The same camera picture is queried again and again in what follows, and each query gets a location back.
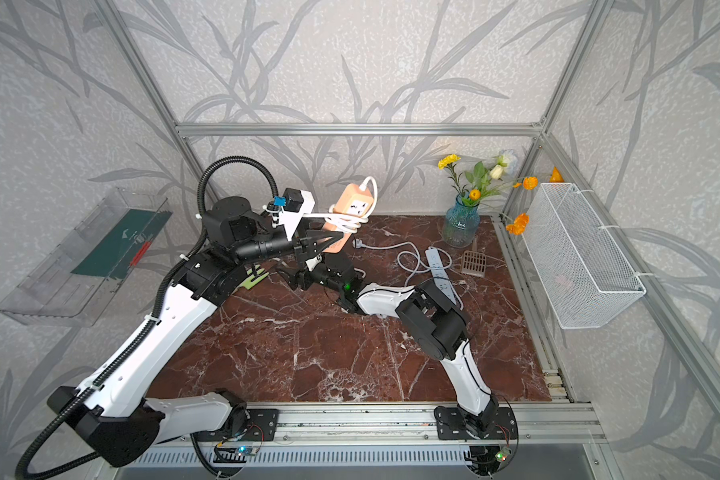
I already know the grey cord of white strip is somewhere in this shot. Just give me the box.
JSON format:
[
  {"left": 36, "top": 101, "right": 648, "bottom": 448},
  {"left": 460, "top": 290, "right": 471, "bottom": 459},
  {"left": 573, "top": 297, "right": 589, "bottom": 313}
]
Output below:
[{"left": 351, "top": 238, "right": 454, "bottom": 288}]

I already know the pink power strip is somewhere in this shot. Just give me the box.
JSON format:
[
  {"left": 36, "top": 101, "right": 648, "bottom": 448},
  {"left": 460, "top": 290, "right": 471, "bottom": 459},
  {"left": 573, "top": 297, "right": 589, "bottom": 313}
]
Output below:
[{"left": 323, "top": 177, "right": 376, "bottom": 253}]

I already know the grey white power strip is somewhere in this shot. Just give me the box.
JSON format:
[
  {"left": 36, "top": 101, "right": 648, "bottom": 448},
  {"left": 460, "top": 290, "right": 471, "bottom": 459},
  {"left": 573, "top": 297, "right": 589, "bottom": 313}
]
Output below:
[{"left": 425, "top": 246, "right": 463, "bottom": 308}]

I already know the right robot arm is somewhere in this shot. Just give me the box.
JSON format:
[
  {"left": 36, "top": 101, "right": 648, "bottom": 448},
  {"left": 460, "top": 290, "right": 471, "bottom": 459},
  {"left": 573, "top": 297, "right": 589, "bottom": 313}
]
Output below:
[{"left": 276, "top": 254, "right": 499, "bottom": 439}]

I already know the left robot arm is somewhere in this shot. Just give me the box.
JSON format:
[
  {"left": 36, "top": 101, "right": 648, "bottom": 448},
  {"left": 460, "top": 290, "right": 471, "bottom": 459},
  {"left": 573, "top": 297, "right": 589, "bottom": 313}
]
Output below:
[{"left": 15, "top": 156, "right": 374, "bottom": 479}]

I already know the green plastic fork toy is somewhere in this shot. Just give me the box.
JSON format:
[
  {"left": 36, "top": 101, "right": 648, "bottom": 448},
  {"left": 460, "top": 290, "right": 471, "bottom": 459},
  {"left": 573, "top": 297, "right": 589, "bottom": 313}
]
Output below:
[{"left": 235, "top": 265, "right": 269, "bottom": 291}]

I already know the blue glass vase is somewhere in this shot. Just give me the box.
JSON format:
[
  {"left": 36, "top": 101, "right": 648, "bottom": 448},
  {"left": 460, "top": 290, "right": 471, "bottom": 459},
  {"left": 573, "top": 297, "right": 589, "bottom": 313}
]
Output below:
[{"left": 442, "top": 196, "right": 480, "bottom": 248}]

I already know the brown slotted plastic scoop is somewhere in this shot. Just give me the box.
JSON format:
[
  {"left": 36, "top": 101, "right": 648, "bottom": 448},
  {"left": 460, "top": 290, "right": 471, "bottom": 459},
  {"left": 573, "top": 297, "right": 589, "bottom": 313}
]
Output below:
[{"left": 461, "top": 238, "right": 489, "bottom": 278}]

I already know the green book in tray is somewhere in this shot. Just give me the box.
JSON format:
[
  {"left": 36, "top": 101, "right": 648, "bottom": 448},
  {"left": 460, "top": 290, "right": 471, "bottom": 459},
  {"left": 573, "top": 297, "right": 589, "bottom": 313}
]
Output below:
[{"left": 72, "top": 209, "right": 172, "bottom": 280}]

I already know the artificial flower bouquet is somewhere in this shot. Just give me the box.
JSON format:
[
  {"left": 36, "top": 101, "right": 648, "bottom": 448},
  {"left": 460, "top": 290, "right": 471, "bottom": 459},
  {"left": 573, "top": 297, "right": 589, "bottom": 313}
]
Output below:
[{"left": 437, "top": 150, "right": 540, "bottom": 210}]

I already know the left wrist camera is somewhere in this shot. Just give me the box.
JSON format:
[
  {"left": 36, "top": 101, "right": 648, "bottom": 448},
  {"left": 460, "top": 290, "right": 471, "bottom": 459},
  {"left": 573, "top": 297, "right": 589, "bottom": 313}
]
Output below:
[{"left": 265, "top": 188, "right": 315, "bottom": 240}]

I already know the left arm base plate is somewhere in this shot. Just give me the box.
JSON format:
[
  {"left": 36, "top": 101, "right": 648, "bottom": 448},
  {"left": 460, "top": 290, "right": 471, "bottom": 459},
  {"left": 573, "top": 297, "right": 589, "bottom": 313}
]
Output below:
[{"left": 196, "top": 408, "right": 280, "bottom": 442}]

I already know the aluminium frame back bar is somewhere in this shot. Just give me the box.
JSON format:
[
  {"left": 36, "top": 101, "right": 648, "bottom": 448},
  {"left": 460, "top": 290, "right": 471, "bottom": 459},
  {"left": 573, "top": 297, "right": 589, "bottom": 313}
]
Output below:
[{"left": 176, "top": 123, "right": 541, "bottom": 137}]

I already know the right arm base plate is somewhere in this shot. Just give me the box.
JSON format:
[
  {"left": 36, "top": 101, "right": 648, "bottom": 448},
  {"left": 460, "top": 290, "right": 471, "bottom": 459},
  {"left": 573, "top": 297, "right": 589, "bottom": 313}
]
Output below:
[{"left": 434, "top": 405, "right": 518, "bottom": 442}]

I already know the clear plastic wall tray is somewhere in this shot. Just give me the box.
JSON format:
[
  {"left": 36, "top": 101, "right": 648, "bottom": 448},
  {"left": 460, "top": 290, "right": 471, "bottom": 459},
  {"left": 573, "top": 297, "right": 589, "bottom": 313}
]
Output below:
[{"left": 0, "top": 187, "right": 172, "bottom": 327}]

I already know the white wire mesh basket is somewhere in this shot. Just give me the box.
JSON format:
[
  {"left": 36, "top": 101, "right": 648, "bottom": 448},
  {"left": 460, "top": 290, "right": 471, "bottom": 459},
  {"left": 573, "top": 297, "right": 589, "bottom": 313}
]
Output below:
[{"left": 522, "top": 183, "right": 646, "bottom": 330}]

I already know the aluminium front rail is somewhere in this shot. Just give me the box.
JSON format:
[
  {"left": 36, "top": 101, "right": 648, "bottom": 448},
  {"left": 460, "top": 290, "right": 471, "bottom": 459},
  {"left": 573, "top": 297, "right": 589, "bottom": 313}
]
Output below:
[{"left": 101, "top": 403, "right": 607, "bottom": 448}]

